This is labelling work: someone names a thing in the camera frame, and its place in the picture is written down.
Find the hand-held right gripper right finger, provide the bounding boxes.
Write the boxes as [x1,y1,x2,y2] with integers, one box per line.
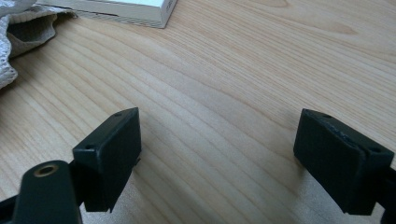
[293,108,395,217]

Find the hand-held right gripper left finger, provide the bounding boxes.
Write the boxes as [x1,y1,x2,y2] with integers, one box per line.
[72,107,143,214]

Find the pale grey cloth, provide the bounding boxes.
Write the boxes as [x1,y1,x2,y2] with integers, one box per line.
[0,0,78,90]

